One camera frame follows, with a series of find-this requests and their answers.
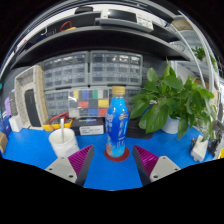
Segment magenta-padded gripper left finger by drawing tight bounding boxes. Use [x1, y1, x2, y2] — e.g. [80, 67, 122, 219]
[44, 144, 96, 187]

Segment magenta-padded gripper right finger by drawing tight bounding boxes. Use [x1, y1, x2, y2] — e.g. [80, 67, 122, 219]
[132, 144, 182, 187]

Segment blue drink bottle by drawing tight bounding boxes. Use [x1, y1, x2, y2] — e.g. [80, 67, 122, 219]
[104, 85, 130, 158]

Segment white paper cup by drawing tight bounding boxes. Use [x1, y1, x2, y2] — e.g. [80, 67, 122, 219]
[48, 127, 81, 159]

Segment flat round red coaster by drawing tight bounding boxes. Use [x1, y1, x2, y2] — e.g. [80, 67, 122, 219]
[104, 146, 131, 163]

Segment white stirring stick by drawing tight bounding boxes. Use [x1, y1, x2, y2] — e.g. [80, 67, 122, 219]
[59, 117, 66, 144]

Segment plain black box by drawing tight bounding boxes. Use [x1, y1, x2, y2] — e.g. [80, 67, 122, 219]
[125, 117, 155, 140]

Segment yellow multimeter with leads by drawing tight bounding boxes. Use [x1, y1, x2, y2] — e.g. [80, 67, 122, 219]
[42, 112, 74, 132]

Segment white power adapter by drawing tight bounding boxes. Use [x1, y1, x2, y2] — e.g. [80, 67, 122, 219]
[191, 134, 210, 163]

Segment green potted plant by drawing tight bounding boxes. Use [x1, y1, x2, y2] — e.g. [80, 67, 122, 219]
[129, 59, 218, 141]

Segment black zip case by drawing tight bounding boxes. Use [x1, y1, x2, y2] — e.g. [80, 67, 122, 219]
[23, 88, 43, 128]

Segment white carton box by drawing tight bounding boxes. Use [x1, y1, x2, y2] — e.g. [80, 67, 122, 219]
[8, 114, 24, 133]

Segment dark grey upright box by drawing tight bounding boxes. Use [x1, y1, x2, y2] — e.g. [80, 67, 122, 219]
[8, 89, 19, 117]

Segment white perforated tray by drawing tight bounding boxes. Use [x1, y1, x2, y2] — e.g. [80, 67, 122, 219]
[13, 64, 49, 129]

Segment black overhead shelf unit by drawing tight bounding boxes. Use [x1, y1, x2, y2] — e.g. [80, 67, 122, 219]
[9, 3, 201, 71]

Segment white side rack unit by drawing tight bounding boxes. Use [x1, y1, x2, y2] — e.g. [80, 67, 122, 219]
[173, 14, 224, 111]

